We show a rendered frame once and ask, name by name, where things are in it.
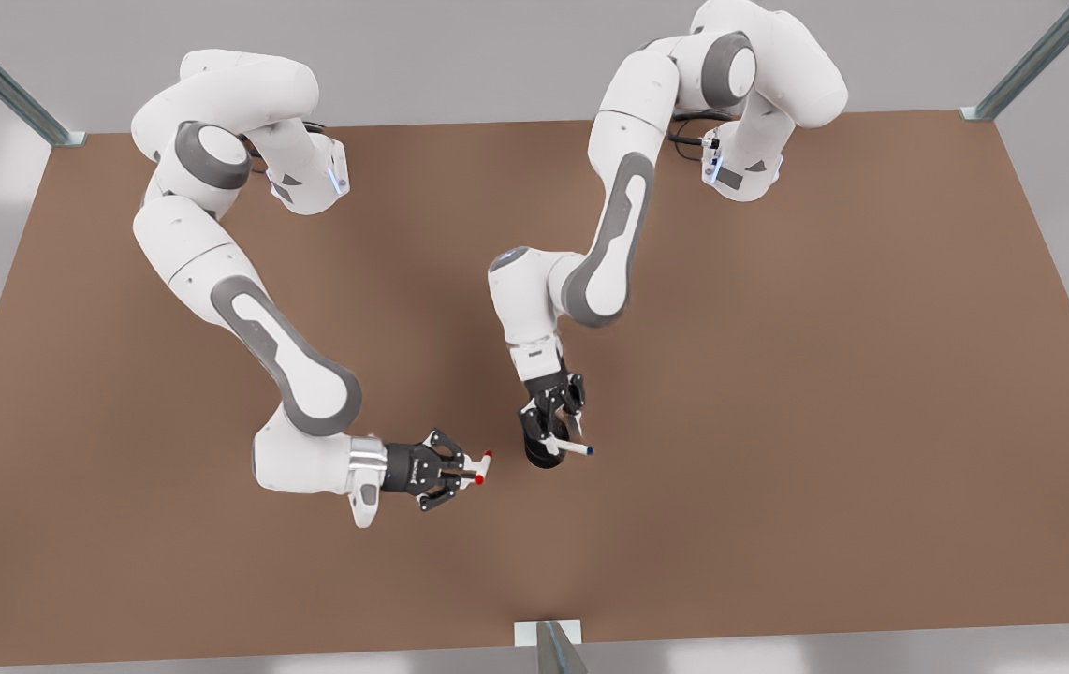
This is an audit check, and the white pen with red cap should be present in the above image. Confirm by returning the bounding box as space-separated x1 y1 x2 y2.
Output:
446 449 495 487

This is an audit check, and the silver frame post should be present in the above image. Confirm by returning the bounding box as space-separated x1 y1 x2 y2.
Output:
0 7 87 149
959 0 1069 124
513 618 590 674

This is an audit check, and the black cable loop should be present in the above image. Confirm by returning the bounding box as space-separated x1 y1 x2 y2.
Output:
667 109 734 153

